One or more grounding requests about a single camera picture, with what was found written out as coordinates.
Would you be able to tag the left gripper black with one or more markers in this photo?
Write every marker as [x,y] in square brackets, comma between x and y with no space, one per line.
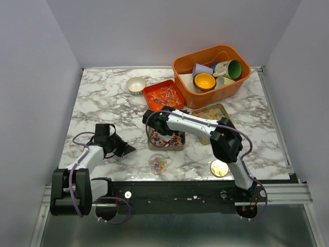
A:
[125,148]

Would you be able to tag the clear glass jar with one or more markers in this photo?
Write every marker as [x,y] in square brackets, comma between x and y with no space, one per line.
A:
[157,163]

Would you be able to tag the brown tray with lollipops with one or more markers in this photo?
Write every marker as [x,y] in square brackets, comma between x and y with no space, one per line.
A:
[166,143]

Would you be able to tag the orange square candy tray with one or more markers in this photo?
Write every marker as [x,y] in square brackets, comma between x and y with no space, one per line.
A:
[162,94]

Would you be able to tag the gold tin with popsicle candies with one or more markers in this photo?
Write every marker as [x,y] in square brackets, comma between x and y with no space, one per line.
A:
[211,112]

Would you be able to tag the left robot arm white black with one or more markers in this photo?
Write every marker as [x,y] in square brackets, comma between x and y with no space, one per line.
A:
[72,190]

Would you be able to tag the white ceramic bowl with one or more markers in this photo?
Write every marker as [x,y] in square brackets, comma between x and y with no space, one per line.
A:
[136,85]

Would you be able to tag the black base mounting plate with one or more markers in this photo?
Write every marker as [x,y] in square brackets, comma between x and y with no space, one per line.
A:
[179,197]

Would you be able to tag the gold round jar lid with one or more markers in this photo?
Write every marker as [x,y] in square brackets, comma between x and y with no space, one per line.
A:
[219,168]

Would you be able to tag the large orange plastic bin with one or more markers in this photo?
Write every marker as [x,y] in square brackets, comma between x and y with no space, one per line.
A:
[183,67]

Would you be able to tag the yellow inside bowl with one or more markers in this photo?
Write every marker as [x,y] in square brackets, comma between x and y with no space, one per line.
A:
[204,82]

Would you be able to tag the lavender cup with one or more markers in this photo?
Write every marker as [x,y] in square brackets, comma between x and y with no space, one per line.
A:
[201,69]

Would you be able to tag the cream cup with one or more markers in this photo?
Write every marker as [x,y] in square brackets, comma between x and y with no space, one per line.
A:
[223,81]

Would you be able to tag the blue cup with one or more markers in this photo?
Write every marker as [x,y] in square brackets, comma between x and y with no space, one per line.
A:
[215,64]

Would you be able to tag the floral mug green inside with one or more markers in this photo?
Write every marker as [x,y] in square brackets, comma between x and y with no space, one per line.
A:
[231,69]

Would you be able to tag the aluminium rail frame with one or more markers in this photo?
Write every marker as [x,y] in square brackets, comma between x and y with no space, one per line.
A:
[282,220]

